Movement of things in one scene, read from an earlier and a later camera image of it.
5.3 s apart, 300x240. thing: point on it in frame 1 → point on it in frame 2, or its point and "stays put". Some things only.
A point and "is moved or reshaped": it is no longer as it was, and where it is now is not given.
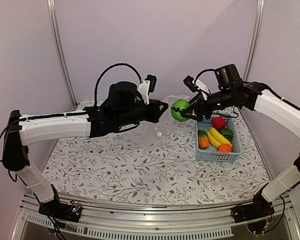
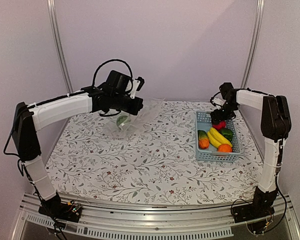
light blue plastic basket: (212, 153) stays put
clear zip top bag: (167, 119) is moved or reshaped
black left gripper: (155, 113) → (138, 106)
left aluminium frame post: (51, 10) stays put
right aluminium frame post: (258, 20) stays put
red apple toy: (218, 123) stays put
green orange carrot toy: (203, 139) stays put
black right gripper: (197, 107) → (218, 117)
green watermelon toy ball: (182, 104) is moved or reshaped
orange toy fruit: (224, 147) stays put
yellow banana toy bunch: (216, 138) stays put
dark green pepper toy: (227, 133) stays put
